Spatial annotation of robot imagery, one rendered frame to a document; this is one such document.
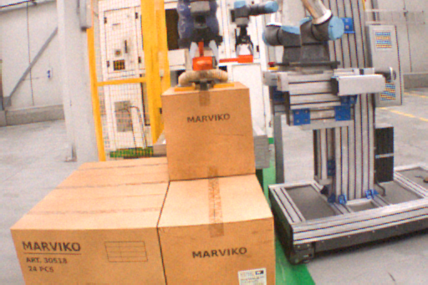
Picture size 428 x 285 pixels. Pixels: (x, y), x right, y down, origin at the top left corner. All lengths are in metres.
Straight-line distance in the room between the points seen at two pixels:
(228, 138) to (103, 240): 0.81
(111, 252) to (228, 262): 0.42
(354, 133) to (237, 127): 0.77
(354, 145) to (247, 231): 1.17
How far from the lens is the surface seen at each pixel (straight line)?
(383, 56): 2.50
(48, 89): 12.23
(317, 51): 2.21
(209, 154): 2.05
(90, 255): 1.62
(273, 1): 2.62
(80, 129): 3.55
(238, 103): 2.02
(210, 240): 1.52
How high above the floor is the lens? 1.07
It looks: 8 degrees down
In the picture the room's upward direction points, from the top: 5 degrees counter-clockwise
